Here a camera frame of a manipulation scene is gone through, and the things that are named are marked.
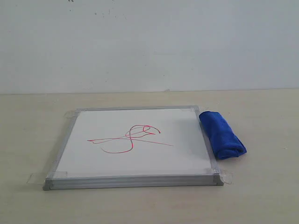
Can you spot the clear tape back right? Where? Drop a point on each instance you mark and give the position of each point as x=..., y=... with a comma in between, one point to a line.
x=191, y=108

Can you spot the clear tape front right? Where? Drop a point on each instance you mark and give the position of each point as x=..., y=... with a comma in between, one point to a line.
x=220, y=176

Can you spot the white board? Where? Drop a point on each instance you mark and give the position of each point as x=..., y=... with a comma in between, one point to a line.
x=133, y=147

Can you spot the clear tape back left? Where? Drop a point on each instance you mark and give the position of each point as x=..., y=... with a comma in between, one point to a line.
x=72, y=113

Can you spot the clear tape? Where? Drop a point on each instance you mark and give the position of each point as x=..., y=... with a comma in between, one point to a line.
x=43, y=178
x=191, y=108
x=220, y=176
x=72, y=113

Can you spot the clear tape front left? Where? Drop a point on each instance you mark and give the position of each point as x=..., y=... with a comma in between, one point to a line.
x=43, y=178

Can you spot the blue microfibre cloth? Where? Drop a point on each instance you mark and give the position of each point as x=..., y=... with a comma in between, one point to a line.
x=225, y=144

